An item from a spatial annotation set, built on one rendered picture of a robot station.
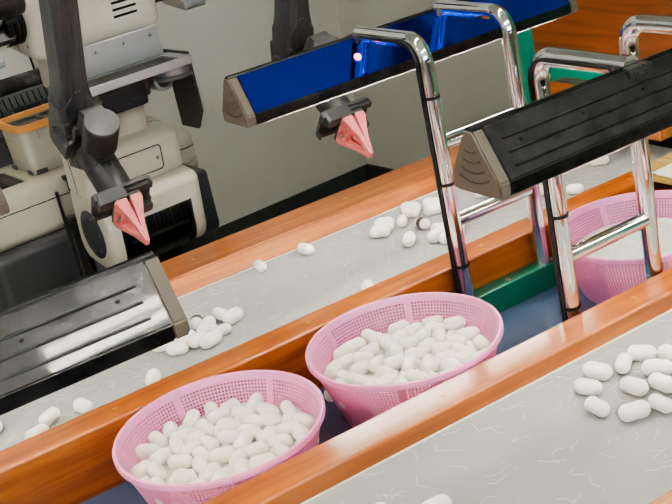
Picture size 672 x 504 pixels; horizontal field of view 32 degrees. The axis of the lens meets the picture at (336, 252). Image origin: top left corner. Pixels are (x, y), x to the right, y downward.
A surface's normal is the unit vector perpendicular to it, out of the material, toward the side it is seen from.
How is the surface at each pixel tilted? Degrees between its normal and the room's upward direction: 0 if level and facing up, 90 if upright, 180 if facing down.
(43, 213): 90
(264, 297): 0
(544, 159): 58
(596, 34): 90
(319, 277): 0
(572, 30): 90
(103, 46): 90
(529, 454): 0
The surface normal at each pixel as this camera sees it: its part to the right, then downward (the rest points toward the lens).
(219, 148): 0.58, 0.19
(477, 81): -0.79, 0.37
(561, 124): 0.32, -0.30
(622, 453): -0.20, -0.91
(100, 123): 0.22, -0.56
